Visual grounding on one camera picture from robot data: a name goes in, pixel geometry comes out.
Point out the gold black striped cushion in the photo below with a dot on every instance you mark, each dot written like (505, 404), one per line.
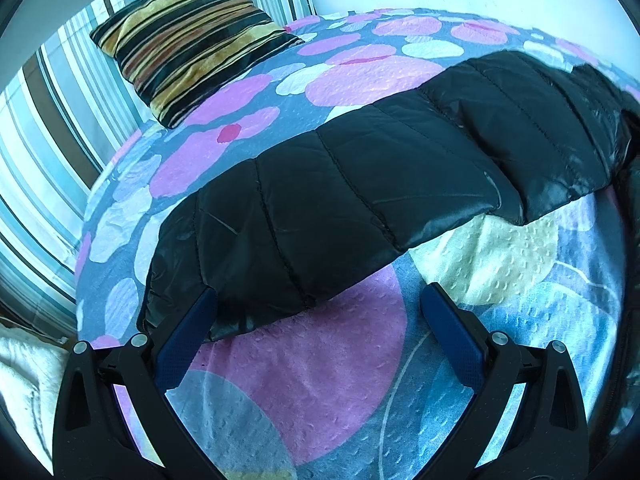
(195, 42)

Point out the blue white striped pillow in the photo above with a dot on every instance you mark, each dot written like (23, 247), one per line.
(55, 160)

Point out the circle-patterned bedspread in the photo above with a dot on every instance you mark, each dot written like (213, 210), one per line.
(320, 360)

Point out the black puffer jacket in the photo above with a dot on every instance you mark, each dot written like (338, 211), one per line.
(350, 185)

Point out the white fluffy towel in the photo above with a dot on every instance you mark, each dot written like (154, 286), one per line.
(27, 385)

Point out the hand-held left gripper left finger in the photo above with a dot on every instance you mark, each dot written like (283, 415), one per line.
(186, 334)

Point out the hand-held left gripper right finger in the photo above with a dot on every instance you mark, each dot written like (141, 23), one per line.
(451, 331)

